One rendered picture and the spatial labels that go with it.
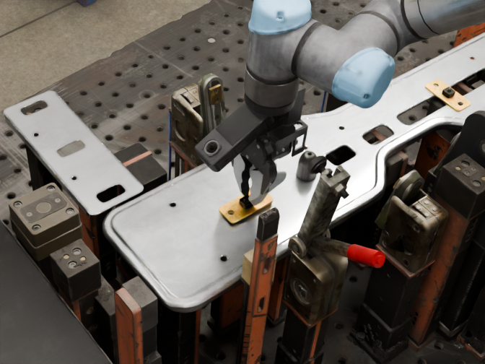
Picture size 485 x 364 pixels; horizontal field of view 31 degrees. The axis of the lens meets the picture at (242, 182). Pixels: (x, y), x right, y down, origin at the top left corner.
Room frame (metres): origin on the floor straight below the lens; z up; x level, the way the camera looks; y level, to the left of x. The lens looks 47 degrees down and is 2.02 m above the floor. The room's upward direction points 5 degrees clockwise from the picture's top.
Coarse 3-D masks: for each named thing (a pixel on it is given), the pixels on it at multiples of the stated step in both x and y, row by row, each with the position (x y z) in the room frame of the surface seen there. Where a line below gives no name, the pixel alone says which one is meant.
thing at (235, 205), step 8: (232, 200) 0.91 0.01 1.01; (240, 200) 0.90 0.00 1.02; (248, 200) 0.91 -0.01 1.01; (264, 200) 0.92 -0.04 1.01; (272, 200) 0.92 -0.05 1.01; (224, 208) 0.89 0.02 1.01; (232, 208) 0.89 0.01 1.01; (240, 208) 0.90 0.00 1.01; (248, 208) 0.90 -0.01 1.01; (256, 208) 0.90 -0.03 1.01; (224, 216) 0.88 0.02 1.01; (232, 216) 0.88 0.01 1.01; (240, 216) 0.88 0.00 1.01
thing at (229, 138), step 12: (240, 108) 0.91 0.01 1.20; (228, 120) 0.90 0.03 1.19; (240, 120) 0.89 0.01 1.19; (252, 120) 0.89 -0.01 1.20; (264, 120) 0.89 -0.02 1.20; (216, 132) 0.88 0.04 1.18; (228, 132) 0.88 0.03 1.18; (240, 132) 0.88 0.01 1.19; (252, 132) 0.88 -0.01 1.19; (204, 144) 0.86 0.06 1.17; (216, 144) 0.86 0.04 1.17; (228, 144) 0.86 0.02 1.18; (240, 144) 0.86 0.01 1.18; (204, 156) 0.85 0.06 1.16; (216, 156) 0.85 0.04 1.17; (228, 156) 0.85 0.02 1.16; (216, 168) 0.84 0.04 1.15
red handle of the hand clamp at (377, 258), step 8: (312, 240) 0.79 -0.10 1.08; (320, 240) 0.78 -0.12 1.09; (328, 240) 0.78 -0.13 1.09; (336, 240) 0.77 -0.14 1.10; (320, 248) 0.77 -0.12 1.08; (328, 248) 0.76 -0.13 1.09; (336, 248) 0.75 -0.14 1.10; (344, 248) 0.75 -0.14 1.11; (352, 248) 0.74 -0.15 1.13; (360, 248) 0.73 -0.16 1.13; (368, 248) 0.73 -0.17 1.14; (344, 256) 0.74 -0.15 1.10; (352, 256) 0.73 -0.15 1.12; (360, 256) 0.72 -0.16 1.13; (368, 256) 0.71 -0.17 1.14; (376, 256) 0.71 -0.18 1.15; (384, 256) 0.72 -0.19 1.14; (368, 264) 0.71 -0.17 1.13; (376, 264) 0.71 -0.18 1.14
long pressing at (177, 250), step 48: (480, 48) 1.37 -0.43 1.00; (384, 96) 1.20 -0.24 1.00; (432, 96) 1.21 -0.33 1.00; (480, 96) 1.22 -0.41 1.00; (336, 144) 1.06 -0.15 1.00; (384, 144) 1.08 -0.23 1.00; (192, 192) 0.93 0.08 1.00; (240, 192) 0.94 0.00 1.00; (288, 192) 0.95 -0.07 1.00; (384, 192) 0.97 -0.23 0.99; (144, 240) 0.82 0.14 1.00; (192, 240) 0.83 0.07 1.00; (240, 240) 0.84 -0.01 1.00; (288, 240) 0.84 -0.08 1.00; (192, 288) 0.74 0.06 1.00
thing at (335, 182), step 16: (320, 160) 0.81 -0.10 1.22; (320, 176) 0.78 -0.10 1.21; (336, 176) 0.78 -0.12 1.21; (320, 192) 0.78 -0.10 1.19; (336, 192) 0.77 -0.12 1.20; (320, 208) 0.77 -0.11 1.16; (336, 208) 0.80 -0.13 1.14; (304, 224) 0.79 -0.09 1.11; (320, 224) 0.78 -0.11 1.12; (304, 240) 0.79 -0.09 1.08
